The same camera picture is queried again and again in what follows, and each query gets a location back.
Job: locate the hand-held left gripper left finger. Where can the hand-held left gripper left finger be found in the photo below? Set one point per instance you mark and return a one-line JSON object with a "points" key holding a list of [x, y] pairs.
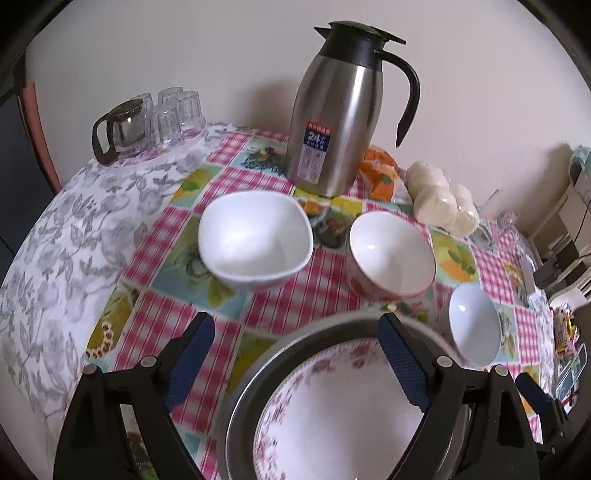
{"points": [[191, 357]]}

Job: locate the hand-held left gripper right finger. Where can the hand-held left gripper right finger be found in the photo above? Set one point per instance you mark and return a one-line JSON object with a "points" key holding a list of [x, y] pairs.
{"points": [[404, 360]]}

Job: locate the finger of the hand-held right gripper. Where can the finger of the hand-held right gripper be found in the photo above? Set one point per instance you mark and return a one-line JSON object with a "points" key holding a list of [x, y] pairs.
{"points": [[535, 392]]}

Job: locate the stainless steel basin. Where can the stainless steel basin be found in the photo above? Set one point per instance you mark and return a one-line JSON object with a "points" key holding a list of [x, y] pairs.
{"points": [[244, 392]]}

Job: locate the small white bowl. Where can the small white bowl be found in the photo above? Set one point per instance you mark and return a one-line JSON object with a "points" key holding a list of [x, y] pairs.
{"points": [[475, 323]]}

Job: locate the floral rimmed round plate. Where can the floral rimmed round plate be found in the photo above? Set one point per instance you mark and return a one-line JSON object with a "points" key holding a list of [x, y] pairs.
{"points": [[332, 424]]}

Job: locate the strawberry print bowl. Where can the strawberry print bowl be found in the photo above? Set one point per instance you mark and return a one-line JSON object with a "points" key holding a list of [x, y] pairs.
{"points": [[390, 254]]}

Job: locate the white square bowl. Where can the white square bowl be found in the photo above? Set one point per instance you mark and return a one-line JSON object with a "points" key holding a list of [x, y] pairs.
{"points": [[254, 235]]}

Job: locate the clear plastic package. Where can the clear plastic package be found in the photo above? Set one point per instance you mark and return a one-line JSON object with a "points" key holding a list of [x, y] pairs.
{"points": [[572, 374]]}

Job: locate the colourful snack packet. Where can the colourful snack packet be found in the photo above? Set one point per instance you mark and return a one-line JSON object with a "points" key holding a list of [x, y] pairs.
{"points": [[565, 327]]}

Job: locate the pink checked tablecloth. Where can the pink checked tablecloth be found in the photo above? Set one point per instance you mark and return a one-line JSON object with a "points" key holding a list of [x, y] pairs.
{"points": [[184, 286]]}

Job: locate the white power strip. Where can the white power strip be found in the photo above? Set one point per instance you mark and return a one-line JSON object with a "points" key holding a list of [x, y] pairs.
{"points": [[528, 277]]}

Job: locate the black charger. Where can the black charger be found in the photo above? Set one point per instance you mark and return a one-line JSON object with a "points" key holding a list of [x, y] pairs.
{"points": [[547, 272]]}

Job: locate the grey floral cloth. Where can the grey floral cloth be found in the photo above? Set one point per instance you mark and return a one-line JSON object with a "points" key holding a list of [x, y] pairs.
{"points": [[60, 258]]}

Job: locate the bag of white steamed buns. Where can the bag of white steamed buns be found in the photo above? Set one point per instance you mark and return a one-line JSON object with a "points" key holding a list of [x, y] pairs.
{"points": [[443, 198]]}

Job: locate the clear glass mug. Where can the clear glass mug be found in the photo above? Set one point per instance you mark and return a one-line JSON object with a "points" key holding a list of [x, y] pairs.
{"points": [[496, 221]]}

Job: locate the cream wooden chair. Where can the cream wooden chair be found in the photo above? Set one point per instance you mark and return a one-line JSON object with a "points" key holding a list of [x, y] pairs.
{"points": [[572, 221]]}

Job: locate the orange snack packet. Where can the orange snack packet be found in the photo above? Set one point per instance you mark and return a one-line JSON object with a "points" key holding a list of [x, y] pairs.
{"points": [[381, 175]]}

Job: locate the towel on chair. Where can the towel on chair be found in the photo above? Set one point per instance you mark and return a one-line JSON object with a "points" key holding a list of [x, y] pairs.
{"points": [[581, 161]]}

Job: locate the dark cabinet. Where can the dark cabinet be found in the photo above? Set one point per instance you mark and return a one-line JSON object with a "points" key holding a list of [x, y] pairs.
{"points": [[18, 184]]}

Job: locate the stainless steel thermos jug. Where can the stainless steel thermos jug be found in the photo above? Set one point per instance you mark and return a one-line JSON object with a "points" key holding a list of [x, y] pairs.
{"points": [[332, 106]]}

